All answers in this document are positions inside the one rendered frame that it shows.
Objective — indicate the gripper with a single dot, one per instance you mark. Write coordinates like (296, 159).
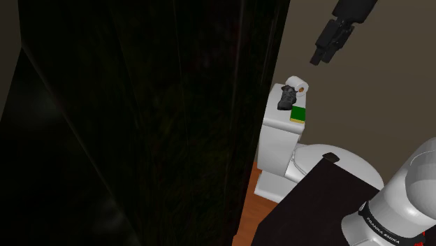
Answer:
(335, 34)

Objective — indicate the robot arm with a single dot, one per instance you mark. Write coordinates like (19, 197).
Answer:
(405, 194)

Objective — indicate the white toilet paper roll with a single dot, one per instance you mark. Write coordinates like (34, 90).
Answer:
(295, 82)

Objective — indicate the black shoe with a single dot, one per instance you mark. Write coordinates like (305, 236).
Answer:
(286, 99)

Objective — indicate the green book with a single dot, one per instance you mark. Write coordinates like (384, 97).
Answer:
(298, 112)

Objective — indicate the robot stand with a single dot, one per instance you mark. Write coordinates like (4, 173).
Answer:
(313, 211)

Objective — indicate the tall dark cabinet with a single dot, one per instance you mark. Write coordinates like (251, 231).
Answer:
(136, 122)

